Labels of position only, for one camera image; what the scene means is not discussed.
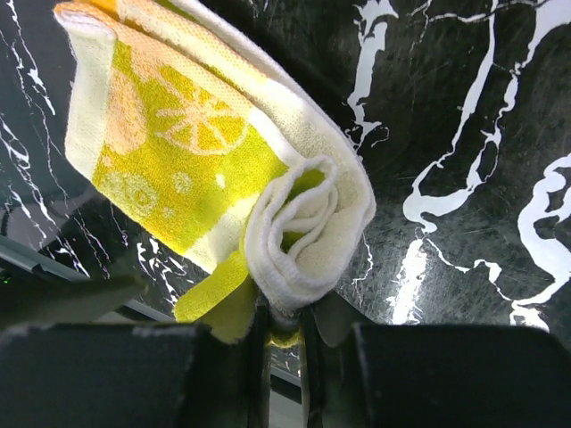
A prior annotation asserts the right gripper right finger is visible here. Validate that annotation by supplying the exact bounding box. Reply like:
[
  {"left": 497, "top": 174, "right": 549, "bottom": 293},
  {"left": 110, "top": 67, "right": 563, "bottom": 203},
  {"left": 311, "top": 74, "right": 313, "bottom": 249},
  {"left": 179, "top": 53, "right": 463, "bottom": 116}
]
[{"left": 301, "top": 293, "right": 570, "bottom": 427}]

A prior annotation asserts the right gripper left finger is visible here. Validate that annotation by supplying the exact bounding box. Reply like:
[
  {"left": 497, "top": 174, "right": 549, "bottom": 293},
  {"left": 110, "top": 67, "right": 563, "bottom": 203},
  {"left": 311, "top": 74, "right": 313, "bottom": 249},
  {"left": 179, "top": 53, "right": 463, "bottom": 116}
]
[{"left": 1, "top": 297, "right": 269, "bottom": 427}]

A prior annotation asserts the yellow white patterned towel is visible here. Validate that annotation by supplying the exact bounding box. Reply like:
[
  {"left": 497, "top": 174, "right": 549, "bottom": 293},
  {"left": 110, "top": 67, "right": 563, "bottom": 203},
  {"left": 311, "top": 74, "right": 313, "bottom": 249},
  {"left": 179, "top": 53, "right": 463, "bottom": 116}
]
[{"left": 54, "top": 1, "right": 376, "bottom": 345}]

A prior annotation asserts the black marble pattern mat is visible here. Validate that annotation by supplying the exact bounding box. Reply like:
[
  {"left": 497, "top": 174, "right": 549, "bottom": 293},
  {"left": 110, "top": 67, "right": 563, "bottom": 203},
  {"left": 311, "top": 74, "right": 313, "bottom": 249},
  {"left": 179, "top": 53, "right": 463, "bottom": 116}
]
[{"left": 1, "top": 1, "right": 570, "bottom": 344}]

